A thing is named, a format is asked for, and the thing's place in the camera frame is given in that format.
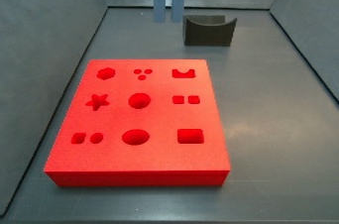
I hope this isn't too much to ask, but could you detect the dark grey curved block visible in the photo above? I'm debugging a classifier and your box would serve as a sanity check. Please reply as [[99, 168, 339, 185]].
[[182, 15, 237, 47]]

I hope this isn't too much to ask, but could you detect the red shape-sorting block board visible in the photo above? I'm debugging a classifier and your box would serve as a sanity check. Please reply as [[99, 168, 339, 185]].
[[43, 59, 230, 186]]

